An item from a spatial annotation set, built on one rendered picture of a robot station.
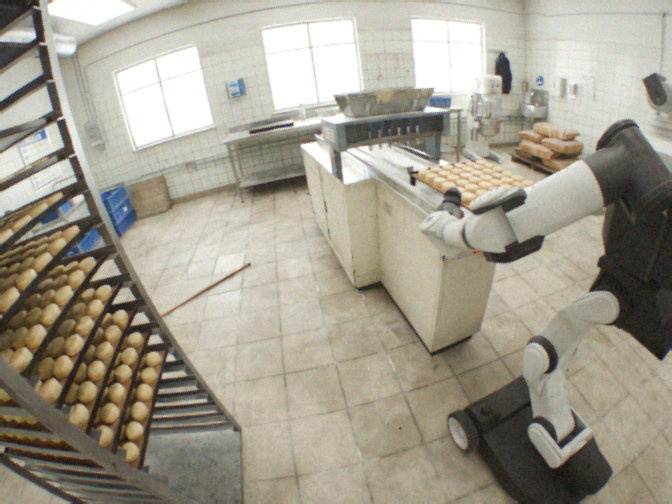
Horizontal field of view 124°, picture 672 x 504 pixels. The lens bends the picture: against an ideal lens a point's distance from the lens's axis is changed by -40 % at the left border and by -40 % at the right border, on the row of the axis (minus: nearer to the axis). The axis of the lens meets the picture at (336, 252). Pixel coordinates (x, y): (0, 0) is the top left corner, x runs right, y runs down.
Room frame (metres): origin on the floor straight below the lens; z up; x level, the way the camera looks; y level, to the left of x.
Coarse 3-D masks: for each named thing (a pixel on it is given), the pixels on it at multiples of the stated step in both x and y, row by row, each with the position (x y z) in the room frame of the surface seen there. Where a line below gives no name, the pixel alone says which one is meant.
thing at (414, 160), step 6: (384, 144) 2.15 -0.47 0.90; (384, 150) 2.16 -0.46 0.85; (390, 150) 2.06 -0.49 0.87; (396, 150) 1.96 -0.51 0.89; (402, 150) 1.92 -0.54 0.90; (396, 156) 1.97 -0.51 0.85; (402, 156) 1.88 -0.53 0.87; (408, 156) 1.80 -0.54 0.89; (414, 156) 1.75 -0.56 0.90; (408, 162) 1.80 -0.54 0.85; (414, 162) 1.73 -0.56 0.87; (420, 162) 1.66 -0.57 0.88; (426, 162) 1.60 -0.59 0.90; (420, 168) 1.66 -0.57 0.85; (426, 168) 1.59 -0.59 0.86
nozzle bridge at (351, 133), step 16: (416, 112) 1.69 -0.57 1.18; (432, 112) 1.69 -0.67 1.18; (448, 112) 1.71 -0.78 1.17; (336, 128) 1.56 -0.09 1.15; (352, 128) 1.67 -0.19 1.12; (384, 128) 1.71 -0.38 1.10; (400, 128) 1.74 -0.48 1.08; (432, 128) 1.78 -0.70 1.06; (448, 128) 1.71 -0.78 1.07; (336, 144) 1.59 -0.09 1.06; (352, 144) 1.62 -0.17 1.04; (368, 144) 1.64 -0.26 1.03; (432, 144) 1.85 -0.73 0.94; (336, 160) 1.67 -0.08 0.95; (336, 176) 1.68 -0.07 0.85
